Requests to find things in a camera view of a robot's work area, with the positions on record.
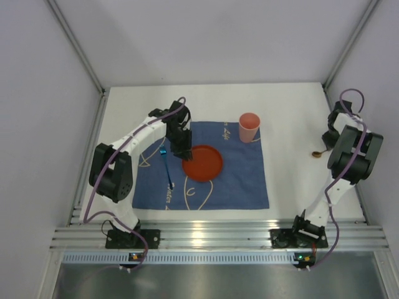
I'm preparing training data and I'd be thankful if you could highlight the gold metal spoon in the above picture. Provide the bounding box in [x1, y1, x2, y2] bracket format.
[311, 149, 330, 158]

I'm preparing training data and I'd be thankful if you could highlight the orange plastic plate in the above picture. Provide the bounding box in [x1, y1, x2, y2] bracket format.
[182, 145, 223, 183]

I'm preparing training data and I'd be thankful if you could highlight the blue cloth placemat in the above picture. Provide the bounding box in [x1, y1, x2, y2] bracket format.
[132, 121, 269, 211]

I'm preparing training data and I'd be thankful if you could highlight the pink plastic cup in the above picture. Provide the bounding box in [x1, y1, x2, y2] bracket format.
[239, 113, 261, 143]

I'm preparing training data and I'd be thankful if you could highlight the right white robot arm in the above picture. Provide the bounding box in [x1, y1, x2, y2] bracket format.
[292, 100, 384, 243]

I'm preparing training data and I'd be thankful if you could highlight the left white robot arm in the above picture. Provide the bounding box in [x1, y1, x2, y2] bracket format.
[82, 97, 193, 232]

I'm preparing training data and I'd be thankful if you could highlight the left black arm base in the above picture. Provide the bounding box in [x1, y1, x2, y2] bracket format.
[105, 228, 161, 249]

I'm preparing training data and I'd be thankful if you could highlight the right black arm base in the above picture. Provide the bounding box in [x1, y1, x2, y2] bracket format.
[270, 229, 329, 249]

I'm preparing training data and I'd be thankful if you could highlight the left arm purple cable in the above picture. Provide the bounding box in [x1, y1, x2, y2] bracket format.
[81, 96, 187, 272]

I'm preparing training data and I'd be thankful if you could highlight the aluminium frame rail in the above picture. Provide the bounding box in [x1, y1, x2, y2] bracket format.
[50, 221, 389, 251]

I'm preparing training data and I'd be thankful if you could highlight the perforated grey cable duct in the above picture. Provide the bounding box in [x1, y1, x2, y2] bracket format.
[62, 252, 312, 265]

